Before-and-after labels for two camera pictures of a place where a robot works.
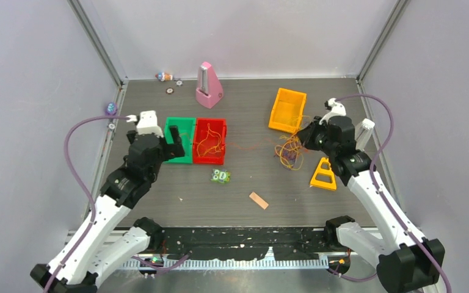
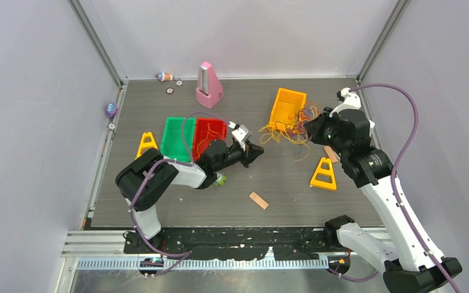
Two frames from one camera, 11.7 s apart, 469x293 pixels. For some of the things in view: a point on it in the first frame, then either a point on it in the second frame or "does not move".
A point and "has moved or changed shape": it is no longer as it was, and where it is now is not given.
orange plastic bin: x=287 y=110 does not move
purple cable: x=288 y=157 → x=297 y=130
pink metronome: x=209 y=91 does not move
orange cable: x=252 y=146 has moved or changed shape
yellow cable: x=290 y=149 → x=297 y=132
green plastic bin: x=186 y=132 does not move
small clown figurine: x=163 y=76 does not move
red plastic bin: x=210 y=141 does not move
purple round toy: x=112 y=108 does not move
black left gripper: x=176 y=149 → x=250 y=154
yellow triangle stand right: x=324 y=177 does not move
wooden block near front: x=258 y=200 does not move
